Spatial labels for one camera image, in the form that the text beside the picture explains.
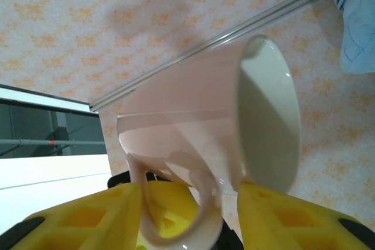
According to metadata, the aluminium frame post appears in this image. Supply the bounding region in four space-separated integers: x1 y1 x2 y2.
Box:
88 0 332 113

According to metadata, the grey pole red mark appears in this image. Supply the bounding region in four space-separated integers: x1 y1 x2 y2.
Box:
0 138 106 147

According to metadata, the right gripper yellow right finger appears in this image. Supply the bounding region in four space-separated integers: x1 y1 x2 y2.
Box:
237 181 375 250

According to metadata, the pale pink mug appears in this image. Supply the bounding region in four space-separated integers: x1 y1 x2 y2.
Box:
116 33 302 248

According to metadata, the light blue cloth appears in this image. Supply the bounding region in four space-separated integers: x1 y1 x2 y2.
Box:
323 0 375 74

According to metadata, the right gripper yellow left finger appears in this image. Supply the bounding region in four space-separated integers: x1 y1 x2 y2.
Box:
8 181 202 250

